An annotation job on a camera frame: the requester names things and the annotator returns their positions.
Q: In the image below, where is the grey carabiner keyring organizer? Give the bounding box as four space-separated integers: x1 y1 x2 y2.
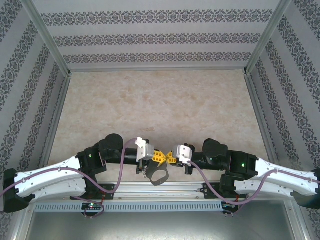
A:
144 161 170 187

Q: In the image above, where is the grey metal sheet panel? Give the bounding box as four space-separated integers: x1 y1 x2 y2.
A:
14 197 307 240

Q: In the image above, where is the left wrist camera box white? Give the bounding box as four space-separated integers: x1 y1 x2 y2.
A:
134 136 157 162

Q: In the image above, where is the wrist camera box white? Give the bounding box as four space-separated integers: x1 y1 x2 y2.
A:
134 136 157 162
172 144 195 165

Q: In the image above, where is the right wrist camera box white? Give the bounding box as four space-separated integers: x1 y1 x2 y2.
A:
172 144 195 165

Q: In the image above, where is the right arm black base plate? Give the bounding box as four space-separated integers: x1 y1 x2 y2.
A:
202 181 250 200

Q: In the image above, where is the aluminium mounting rail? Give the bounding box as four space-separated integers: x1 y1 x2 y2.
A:
24 181 296 201

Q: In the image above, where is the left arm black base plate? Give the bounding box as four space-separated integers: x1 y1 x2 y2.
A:
69 183 116 201

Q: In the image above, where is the slotted grey cable duct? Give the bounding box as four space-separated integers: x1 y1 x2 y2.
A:
33 201 224 213

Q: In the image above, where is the aluminium table side rail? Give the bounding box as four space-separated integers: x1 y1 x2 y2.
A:
34 74 73 184
243 72 286 181

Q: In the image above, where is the aluminium frame crossbeam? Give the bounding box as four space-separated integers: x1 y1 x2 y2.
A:
66 65 248 74

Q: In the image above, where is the aluminium frame post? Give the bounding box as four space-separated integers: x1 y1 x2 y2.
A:
19 0 73 76
242 0 294 75

